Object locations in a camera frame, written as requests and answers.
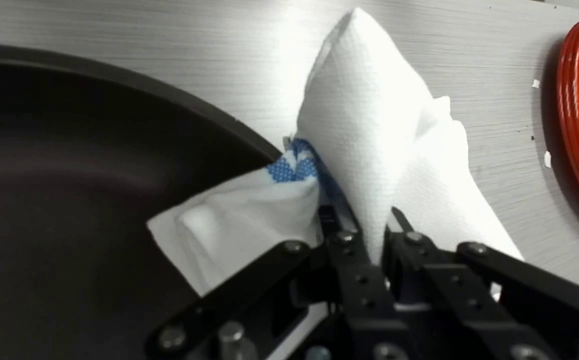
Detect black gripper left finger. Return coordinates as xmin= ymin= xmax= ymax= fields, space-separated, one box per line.
xmin=146 ymin=200 xmax=399 ymax=360

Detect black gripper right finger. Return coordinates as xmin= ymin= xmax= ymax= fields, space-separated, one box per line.
xmin=383 ymin=207 xmax=579 ymax=360

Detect white towel with blue stripes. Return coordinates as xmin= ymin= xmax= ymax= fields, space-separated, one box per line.
xmin=145 ymin=6 xmax=525 ymax=301

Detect black frying pan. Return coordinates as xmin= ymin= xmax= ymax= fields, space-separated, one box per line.
xmin=0 ymin=43 xmax=284 ymax=360

